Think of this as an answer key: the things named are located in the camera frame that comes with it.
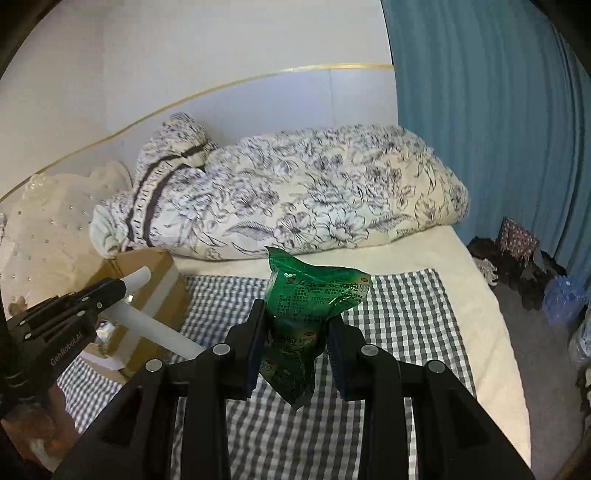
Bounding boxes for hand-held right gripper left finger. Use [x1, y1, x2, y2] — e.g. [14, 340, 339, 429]
[53, 300, 269, 480]

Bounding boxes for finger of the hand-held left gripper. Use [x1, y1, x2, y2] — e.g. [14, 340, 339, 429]
[21, 295, 134, 340]
[46, 277, 127, 308]

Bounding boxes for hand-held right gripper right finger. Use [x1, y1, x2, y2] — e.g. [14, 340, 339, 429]
[327, 318, 536, 480]

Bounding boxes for brown cardboard box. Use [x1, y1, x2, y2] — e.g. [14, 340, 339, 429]
[83, 247, 191, 379]

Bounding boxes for white plastic tube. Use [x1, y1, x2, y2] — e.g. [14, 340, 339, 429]
[100, 267, 206, 361]

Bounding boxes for green foil packet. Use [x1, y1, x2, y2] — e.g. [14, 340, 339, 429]
[257, 246, 374, 411]

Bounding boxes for person's left hand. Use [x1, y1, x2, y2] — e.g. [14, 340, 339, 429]
[11, 385, 77, 467]

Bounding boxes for pale green cloth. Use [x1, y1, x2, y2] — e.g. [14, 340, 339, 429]
[90, 215, 122, 259]

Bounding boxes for white beaded cushion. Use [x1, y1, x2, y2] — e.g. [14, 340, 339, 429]
[0, 161, 134, 319]

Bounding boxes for green-white checkered cloth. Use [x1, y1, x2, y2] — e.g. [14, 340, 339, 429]
[55, 268, 476, 480]

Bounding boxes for floral pillow dark stripe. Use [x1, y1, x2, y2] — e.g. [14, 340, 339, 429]
[90, 112, 220, 259]

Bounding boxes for floral duvet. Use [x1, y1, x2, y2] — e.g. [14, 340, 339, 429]
[152, 124, 471, 261]

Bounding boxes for dark clothes pile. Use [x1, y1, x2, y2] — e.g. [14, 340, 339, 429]
[466, 235, 568, 310]

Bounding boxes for patterned gift bag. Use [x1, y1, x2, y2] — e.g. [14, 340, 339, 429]
[499, 217, 541, 265]

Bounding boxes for blue plastic bag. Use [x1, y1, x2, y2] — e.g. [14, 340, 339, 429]
[542, 274, 590, 326]

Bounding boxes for clear plastic bag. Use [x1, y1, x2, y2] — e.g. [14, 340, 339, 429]
[568, 318, 591, 372]

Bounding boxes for white headboard gold trim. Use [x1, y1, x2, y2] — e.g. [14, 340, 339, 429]
[0, 64, 400, 217]

